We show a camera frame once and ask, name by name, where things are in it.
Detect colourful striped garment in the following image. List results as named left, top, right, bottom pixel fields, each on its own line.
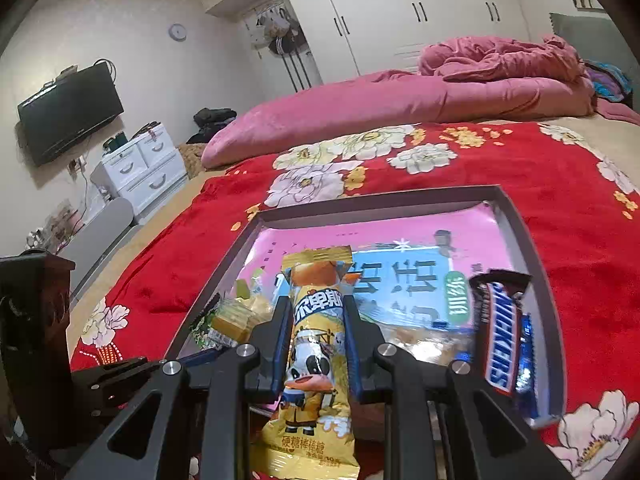
left=584, top=59, right=635, bottom=107

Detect hanging clothes on rack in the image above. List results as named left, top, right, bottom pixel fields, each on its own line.
left=249, top=6, right=307, bottom=57

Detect pink folded quilt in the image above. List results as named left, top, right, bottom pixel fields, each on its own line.
left=200, top=69, right=597, bottom=171

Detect grey padded headboard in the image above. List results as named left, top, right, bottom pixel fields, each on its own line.
left=548, top=11, right=640, bottom=92

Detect pink crumpled blanket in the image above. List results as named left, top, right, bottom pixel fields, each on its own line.
left=416, top=35, right=592, bottom=85

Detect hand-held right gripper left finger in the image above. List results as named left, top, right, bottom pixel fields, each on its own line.
left=65, top=296, right=295, bottom=480

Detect dark clothes pile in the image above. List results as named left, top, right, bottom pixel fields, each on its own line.
left=186, top=107, right=239, bottom=146

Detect brown fuzzy cushion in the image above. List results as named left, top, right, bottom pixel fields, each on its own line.
left=176, top=142, right=212, bottom=182

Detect pink and blue book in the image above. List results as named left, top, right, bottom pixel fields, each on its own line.
left=235, top=200, right=501, bottom=356

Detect white drawer chest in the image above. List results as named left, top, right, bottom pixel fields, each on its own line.
left=89, top=122, right=189, bottom=227

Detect blue cookie packet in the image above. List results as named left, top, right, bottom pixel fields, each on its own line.
left=515, top=310, right=541, bottom=423

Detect dark green snack packet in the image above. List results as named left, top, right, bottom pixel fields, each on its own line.
left=189, top=302, right=223, bottom=352

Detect red floral blanket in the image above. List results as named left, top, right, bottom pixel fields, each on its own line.
left=70, top=120, right=640, bottom=480

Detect white wardrobe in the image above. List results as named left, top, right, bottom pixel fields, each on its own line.
left=195, top=0, right=532, bottom=87

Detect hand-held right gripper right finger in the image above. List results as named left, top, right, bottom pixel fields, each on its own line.
left=344, top=302, right=576, bottom=480

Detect black wall television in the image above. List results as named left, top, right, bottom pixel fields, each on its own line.
left=16, top=61, right=126, bottom=168

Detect brown chocolate bar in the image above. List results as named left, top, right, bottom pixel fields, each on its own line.
left=470, top=269, right=534, bottom=397

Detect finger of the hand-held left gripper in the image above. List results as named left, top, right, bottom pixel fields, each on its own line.
left=75, top=380, right=151, bottom=417
left=72, top=347, right=223, bottom=391

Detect yellow lollipop packet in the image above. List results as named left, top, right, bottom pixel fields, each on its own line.
left=252, top=244, right=362, bottom=480

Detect grey shallow cardboard box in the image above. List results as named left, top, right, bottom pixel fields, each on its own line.
left=175, top=185, right=568, bottom=431

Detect orange snack packet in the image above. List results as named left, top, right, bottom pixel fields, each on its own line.
left=212, top=297, right=276, bottom=345

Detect clear popcorn snack bag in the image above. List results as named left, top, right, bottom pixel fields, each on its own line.
left=379, top=324, right=473, bottom=367

